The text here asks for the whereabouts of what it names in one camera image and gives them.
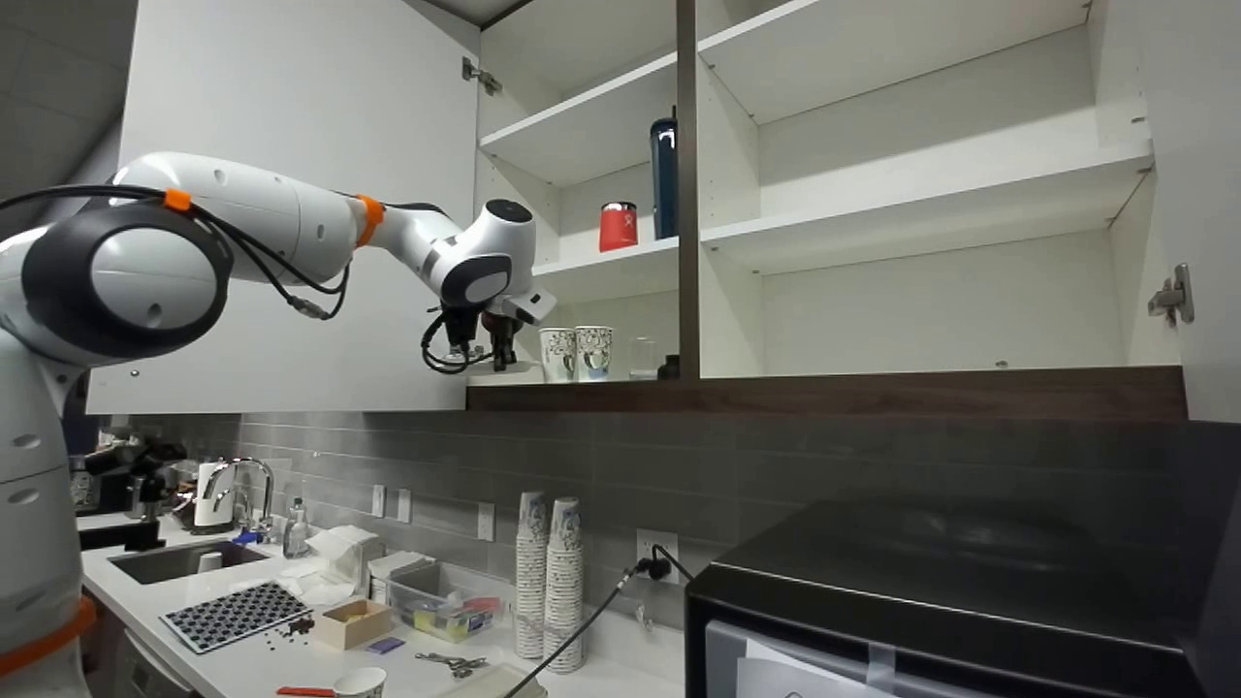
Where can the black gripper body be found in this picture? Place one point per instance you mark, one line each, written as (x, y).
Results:
(502, 339)

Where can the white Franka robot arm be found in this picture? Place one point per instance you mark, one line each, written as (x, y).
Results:
(259, 214)

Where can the metal cabinet hinge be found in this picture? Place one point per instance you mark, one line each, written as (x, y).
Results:
(1173, 296)
(480, 74)

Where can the white cabinet door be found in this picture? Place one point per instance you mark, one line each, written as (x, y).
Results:
(325, 81)
(1206, 196)

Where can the red cup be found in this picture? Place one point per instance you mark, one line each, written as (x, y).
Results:
(619, 228)

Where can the small black object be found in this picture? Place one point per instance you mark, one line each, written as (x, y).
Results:
(667, 371)

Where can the dark blue tumbler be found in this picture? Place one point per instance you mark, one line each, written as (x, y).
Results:
(665, 175)

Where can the stack of paper cups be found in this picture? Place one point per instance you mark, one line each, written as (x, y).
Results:
(562, 585)
(528, 567)

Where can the white paper towels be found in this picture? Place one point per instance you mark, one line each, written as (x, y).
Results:
(344, 558)

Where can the clear plastic container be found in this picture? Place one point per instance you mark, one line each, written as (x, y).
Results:
(438, 604)

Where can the small soap bottle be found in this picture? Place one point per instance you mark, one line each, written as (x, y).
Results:
(297, 532)

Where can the metal faucet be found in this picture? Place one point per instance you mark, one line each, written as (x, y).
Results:
(259, 485)

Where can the small wooden box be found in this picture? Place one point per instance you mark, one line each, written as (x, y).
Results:
(350, 623)

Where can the white electric kettle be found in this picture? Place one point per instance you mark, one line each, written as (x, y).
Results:
(216, 497)

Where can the bunch of keys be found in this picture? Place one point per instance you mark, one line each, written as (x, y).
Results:
(451, 666)

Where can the white bowl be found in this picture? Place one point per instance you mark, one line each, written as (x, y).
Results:
(350, 684)

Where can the checkered drying mat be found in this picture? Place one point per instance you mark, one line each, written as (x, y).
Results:
(238, 620)

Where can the kitchen sink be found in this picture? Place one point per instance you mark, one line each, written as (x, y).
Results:
(188, 565)

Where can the black coffee machine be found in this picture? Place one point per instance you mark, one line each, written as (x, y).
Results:
(122, 470)

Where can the black microwave oven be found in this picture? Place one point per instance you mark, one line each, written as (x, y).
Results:
(954, 585)

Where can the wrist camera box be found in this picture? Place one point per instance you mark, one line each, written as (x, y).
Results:
(528, 303)

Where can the white wall outlet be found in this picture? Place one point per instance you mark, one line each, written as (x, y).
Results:
(487, 523)
(665, 545)
(405, 506)
(376, 503)

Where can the white wall cabinet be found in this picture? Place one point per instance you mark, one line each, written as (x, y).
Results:
(904, 312)

